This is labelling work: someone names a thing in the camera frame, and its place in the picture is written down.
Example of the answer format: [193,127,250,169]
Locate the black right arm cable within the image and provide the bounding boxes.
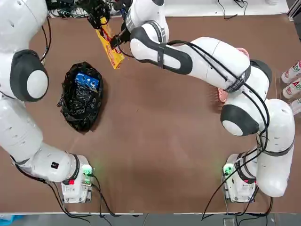
[119,40,271,165]

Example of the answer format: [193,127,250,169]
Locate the blue cookie box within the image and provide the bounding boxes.
[74,72,100,93]

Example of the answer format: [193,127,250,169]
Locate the black cable bundle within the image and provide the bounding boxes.
[47,0,95,18]

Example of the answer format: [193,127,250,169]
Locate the black arm base cables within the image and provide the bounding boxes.
[47,173,144,218]
[201,150,274,222]

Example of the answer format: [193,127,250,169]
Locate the pink plastic basket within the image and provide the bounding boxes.
[216,46,250,105]

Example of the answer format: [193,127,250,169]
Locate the black plastic bag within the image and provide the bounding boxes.
[56,61,104,134]

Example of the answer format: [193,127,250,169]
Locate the white printed drink bottle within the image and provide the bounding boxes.
[281,60,301,83]
[282,79,301,99]
[290,98,301,115]

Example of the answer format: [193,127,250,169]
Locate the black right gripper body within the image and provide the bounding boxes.
[118,24,132,45]

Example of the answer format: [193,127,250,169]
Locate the thin black cable loop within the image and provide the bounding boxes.
[216,0,238,20]

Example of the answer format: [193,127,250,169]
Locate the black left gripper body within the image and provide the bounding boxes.
[88,0,111,17]

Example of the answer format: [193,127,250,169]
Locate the yellow wafer box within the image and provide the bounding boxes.
[95,17,126,70]

